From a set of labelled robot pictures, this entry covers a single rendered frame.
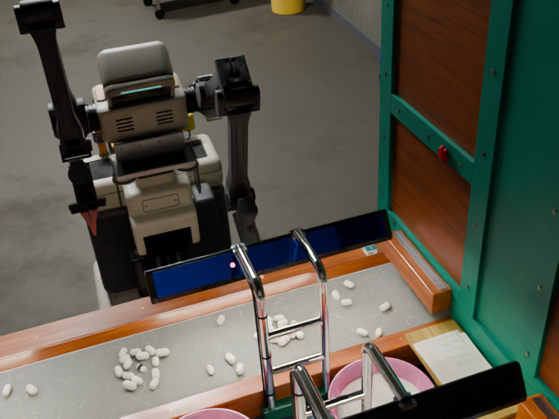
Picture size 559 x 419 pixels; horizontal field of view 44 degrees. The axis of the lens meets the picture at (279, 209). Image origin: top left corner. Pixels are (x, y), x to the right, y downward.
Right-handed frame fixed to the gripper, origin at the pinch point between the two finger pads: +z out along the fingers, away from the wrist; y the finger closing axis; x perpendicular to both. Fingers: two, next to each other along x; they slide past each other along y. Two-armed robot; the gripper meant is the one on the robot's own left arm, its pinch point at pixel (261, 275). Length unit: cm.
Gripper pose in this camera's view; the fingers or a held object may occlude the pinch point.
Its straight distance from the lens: 199.1
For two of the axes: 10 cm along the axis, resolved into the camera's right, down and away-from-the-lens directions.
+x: -1.6, 2.7, 9.5
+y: 9.4, -2.5, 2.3
